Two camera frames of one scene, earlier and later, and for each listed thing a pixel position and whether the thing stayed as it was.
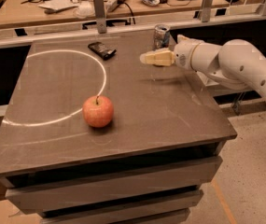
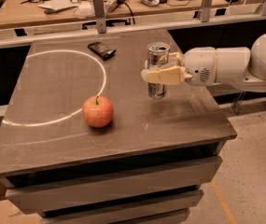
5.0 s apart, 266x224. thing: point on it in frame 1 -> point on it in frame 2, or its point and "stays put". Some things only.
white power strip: (112, 4) stays put
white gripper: (183, 54) -> (199, 66)
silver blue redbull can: (161, 38) -> (158, 55)
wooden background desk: (30, 6) stays put
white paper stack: (58, 4) stays put
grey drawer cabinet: (164, 143) stays put
